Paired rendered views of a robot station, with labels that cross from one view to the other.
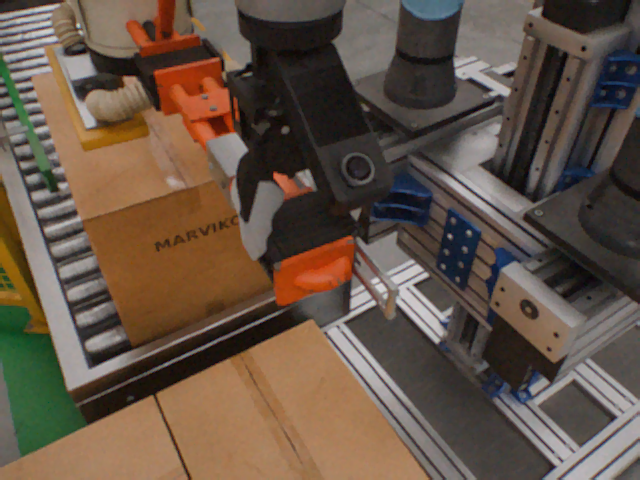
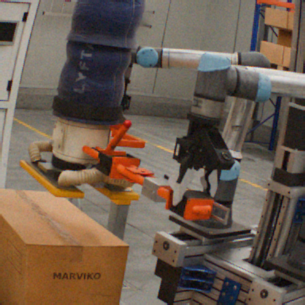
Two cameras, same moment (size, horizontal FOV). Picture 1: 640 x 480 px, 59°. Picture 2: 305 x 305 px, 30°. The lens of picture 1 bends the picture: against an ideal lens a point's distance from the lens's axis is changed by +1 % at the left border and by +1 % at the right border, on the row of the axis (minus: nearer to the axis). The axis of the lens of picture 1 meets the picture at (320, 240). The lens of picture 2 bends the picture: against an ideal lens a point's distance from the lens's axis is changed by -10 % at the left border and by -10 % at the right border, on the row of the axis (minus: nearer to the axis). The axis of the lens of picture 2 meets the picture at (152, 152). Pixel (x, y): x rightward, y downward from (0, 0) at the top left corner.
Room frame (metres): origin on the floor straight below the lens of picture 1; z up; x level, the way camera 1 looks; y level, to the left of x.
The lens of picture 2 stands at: (-1.04, 0.29, 1.63)
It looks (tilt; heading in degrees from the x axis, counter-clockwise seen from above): 10 degrees down; 353
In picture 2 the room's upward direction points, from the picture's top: 10 degrees clockwise
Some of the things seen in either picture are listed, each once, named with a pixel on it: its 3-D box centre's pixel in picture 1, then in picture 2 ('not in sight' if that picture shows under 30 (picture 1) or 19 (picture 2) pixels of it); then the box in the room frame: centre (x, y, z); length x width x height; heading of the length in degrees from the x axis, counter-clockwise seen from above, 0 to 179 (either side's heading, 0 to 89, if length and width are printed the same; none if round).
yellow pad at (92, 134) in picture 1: (89, 79); (49, 173); (0.85, 0.38, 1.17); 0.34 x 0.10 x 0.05; 28
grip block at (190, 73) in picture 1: (182, 74); (117, 164); (0.67, 0.18, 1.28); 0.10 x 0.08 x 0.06; 118
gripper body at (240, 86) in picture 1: (288, 85); (199, 141); (0.38, 0.02, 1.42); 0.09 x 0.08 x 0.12; 27
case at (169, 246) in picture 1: (162, 183); (40, 260); (1.10, 0.40, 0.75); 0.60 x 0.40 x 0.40; 28
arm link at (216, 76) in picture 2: not in sight; (214, 76); (0.38, 0.02, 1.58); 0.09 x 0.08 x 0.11; 104
